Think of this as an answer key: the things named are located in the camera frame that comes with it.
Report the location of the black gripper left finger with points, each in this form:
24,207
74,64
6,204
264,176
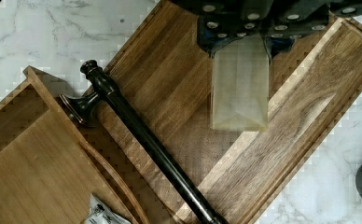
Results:
221,22

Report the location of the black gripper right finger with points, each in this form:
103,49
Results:
290,20

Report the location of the pale butter stick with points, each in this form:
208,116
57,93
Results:
240,86

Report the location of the dark wooden cutting board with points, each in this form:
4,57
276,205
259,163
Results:
167,79

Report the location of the white snack packet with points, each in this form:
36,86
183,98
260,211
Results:
100,213

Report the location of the bamboo drawer organizer box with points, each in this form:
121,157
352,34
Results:
48,171

